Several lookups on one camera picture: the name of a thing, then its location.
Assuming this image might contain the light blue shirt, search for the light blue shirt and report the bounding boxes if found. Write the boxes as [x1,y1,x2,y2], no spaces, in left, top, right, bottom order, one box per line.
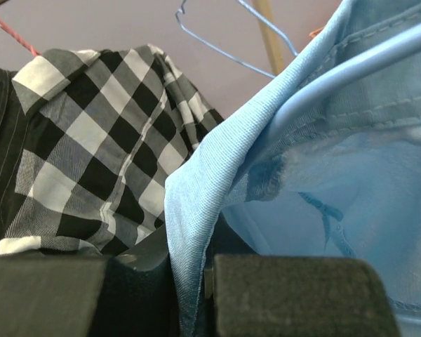
[164,1,421,336]

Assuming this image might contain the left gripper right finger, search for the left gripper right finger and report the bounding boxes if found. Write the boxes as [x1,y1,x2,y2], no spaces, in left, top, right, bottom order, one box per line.
[213,254,401,337]

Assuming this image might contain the blue wire hanger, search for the blue wire hanger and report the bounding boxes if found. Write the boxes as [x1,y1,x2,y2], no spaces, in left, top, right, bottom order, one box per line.
[175,1,299,79]
[265,23,421,142]

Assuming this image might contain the wooden clothes rack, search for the wooden clothes rack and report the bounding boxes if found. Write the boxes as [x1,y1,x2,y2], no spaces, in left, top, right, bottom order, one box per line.
[252,0,285,75]

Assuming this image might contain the grey plaid shirt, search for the grey plaid shirt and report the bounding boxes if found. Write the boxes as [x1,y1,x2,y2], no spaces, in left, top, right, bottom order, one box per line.
[0,44,222,256]

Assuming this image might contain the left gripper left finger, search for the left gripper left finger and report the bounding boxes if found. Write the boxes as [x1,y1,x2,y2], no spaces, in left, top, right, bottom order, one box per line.
[0,231,178,336]

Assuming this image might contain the pink wire hanger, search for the pink wire hanger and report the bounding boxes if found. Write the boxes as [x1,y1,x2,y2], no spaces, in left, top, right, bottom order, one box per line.
[0,19,39,57]

